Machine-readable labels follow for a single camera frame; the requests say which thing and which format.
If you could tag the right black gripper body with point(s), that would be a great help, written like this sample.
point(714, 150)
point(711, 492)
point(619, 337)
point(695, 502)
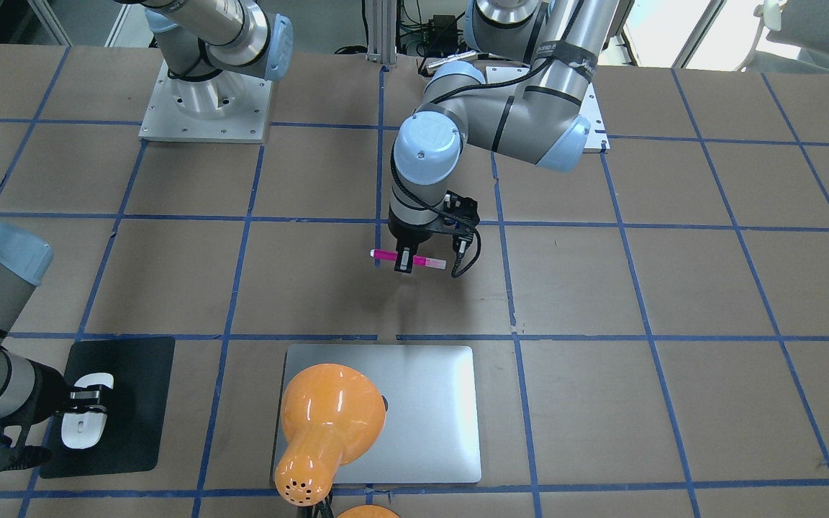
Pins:
point(46, 389)

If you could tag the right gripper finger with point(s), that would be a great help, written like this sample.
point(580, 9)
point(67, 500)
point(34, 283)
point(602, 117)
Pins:
point(82, 409)
point(98, 395)

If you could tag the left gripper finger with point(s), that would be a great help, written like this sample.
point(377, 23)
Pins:
point(408, 261)
point(401, 261)

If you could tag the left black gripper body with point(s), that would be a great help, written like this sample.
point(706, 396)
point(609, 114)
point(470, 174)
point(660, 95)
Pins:
point(411, 235)

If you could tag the pink marker pen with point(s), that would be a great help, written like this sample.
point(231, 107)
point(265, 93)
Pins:
point(420, 261)

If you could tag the white computer mouse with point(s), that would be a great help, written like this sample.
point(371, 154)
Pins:
point(80, 432)

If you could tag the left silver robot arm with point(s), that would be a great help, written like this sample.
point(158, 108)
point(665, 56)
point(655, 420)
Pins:
point(534, 118)

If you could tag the black mousepad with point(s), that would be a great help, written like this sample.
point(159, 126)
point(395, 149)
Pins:
point(141, 368)

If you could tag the orange desk lamp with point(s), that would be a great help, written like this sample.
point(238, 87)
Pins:
point(330, 415)

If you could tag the grey closed laptop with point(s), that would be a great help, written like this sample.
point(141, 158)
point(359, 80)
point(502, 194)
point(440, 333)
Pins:
point(431, 435)

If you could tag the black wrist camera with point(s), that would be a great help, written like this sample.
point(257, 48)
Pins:
point(462, 223)

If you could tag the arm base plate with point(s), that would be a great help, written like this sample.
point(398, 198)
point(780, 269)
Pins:
point(597, 139)
point(230, 108)

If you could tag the aluminium frame post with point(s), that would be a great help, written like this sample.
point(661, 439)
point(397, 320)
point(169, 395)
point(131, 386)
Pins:
point(380, 30)

